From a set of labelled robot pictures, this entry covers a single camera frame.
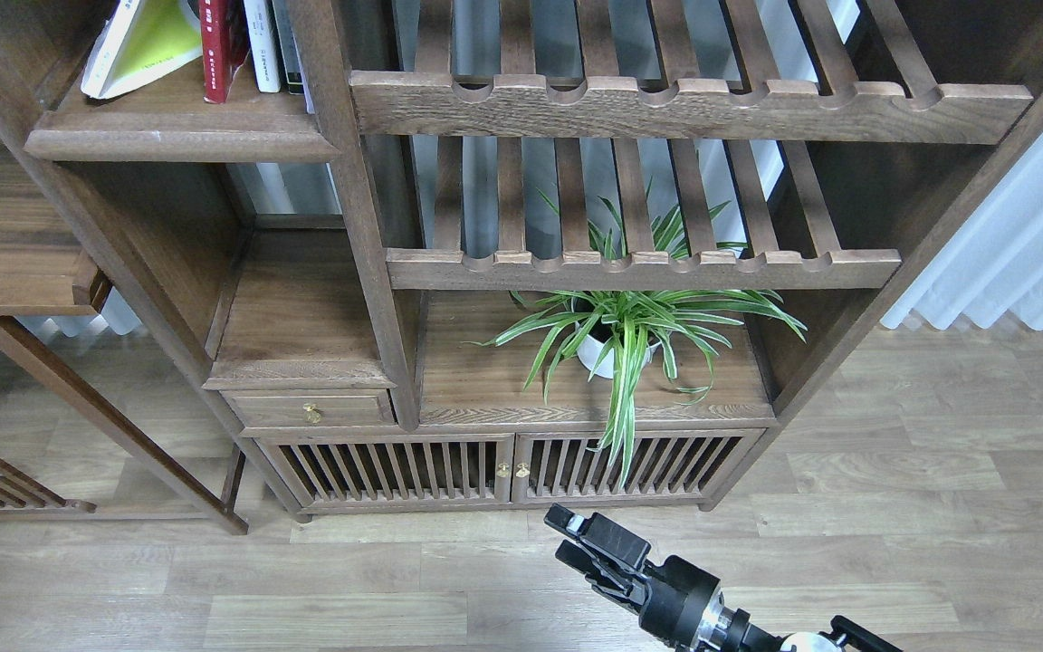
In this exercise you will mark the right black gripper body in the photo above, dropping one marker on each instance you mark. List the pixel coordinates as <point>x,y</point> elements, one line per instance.
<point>675,601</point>

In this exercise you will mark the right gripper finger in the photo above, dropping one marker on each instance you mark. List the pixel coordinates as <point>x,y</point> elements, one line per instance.
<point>583,561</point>
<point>623,553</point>

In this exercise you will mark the red cover book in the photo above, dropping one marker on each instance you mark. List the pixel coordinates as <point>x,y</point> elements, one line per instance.
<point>225,45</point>

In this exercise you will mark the yellow green cover book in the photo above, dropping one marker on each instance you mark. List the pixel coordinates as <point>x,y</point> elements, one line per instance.
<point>142,42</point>

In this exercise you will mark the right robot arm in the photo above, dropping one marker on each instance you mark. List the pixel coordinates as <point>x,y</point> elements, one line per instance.
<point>743,636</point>

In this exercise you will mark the brass cabinet door knobs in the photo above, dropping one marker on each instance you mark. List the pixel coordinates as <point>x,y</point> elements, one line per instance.
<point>520,470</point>

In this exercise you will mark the white plant pot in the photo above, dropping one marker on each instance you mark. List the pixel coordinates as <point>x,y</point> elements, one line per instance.
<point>598,350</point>

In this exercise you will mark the green spider plant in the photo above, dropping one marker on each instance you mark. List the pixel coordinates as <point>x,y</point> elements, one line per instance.
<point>690,316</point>

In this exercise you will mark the brass drawer knob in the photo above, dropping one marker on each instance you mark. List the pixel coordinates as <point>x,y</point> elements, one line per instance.
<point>312,413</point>

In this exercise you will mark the dark wooden bookshelf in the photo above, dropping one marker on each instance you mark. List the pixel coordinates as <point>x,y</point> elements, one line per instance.
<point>349,247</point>

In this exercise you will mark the white curtain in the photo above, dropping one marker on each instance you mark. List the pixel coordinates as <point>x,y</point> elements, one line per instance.
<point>992,269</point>

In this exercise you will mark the white upright book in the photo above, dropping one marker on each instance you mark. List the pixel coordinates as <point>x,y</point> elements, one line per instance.
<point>264,48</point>

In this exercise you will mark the dark upright book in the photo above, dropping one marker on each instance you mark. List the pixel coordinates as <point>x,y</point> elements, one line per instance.
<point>288,47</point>

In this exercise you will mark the wooden side furniture left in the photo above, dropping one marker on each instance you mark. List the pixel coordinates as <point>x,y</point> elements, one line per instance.
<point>44,271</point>

